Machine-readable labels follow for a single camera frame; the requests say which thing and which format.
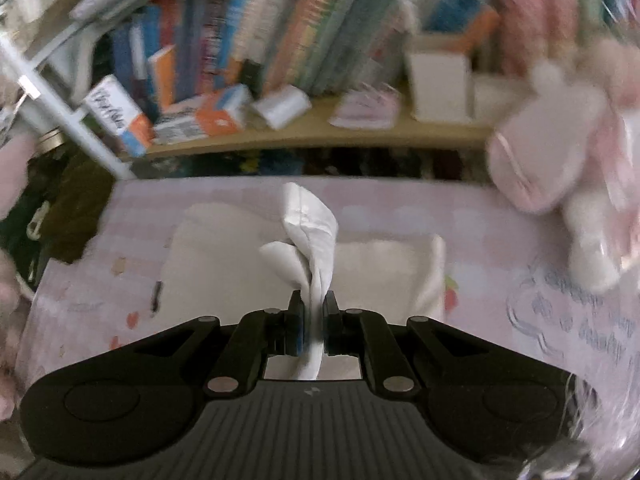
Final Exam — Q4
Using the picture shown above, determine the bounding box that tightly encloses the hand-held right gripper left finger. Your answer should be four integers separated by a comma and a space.
132, 290, 306, 400

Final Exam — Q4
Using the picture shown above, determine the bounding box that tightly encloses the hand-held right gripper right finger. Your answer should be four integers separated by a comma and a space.
322, 291, 496, 395

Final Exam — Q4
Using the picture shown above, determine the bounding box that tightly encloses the white printed t-shirt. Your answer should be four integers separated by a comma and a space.
160, 181, 447, 381

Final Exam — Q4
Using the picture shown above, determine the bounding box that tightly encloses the pink printed bedsheet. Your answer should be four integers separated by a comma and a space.
15, 175, 640, 413

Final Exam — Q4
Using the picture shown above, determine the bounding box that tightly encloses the wooden shelf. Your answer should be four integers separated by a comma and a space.
120, 92, 501, 162

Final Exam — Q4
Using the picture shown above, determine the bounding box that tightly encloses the pink hair clip card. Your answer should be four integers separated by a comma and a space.
329, 90, 402, 129

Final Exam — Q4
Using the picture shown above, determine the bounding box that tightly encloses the white charger plug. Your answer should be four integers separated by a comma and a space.
251, 85, 312, 130

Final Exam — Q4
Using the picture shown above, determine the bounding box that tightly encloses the flat white orange box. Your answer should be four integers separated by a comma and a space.
152, 84, 251, 145

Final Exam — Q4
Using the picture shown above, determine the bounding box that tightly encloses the dark cloth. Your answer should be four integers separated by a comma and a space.
0, 152, 117, 291

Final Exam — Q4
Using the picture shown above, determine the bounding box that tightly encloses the white square pen holder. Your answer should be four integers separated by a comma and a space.
404, 35, 474, 122

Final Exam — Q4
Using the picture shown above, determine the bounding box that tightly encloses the tall white orange blue box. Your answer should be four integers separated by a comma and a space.
81, 75, 156, 157

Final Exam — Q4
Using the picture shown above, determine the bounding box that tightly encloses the clear plastic film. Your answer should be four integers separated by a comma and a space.
520, 360, 640, 480

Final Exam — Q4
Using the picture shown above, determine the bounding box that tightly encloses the small white box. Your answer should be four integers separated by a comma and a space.
472, 73, 532, 126

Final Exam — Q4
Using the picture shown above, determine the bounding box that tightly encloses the pink white plush toy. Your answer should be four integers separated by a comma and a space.
486, 37, 640, 295

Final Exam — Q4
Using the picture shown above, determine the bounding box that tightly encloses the row of colourful books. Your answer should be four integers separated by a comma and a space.
100, 0, 506, 111

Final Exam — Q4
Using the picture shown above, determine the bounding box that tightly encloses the white metal frame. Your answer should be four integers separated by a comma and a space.
0, 30, 137, 181

